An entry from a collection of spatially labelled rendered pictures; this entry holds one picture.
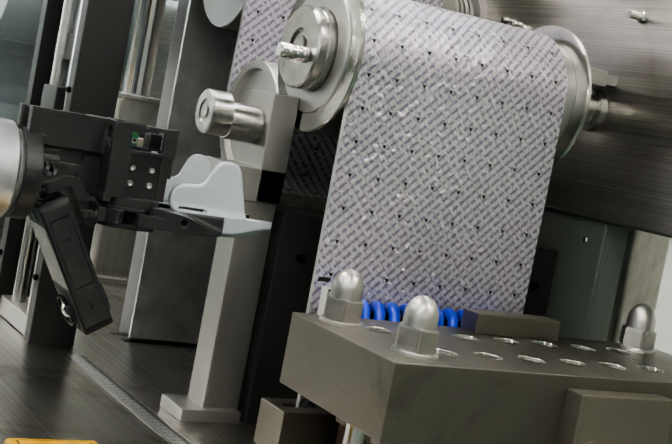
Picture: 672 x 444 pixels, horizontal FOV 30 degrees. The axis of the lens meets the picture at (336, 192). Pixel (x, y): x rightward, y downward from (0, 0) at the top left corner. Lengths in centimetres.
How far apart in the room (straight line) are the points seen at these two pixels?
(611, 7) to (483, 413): 53
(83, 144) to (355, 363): 26
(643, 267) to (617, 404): 50
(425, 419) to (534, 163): 35
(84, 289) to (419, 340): 26
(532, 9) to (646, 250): 31
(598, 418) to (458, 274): 23
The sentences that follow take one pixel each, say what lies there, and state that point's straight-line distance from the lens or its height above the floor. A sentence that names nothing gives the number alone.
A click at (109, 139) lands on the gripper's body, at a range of 97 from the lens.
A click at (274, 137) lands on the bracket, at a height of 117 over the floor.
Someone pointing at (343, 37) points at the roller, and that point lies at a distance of 109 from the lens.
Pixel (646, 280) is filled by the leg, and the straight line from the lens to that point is 151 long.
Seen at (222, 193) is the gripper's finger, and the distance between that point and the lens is 100.
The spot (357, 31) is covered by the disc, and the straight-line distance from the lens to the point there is 108.
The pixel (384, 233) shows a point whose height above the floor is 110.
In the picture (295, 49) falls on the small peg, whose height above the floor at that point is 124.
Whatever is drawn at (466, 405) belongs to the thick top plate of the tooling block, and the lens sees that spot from 96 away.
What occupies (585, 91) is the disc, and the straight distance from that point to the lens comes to 122.
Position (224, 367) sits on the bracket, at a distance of 116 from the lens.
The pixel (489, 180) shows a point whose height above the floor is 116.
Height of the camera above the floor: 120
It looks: 3 degrees down
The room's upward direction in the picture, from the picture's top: 11 degrees clockwise
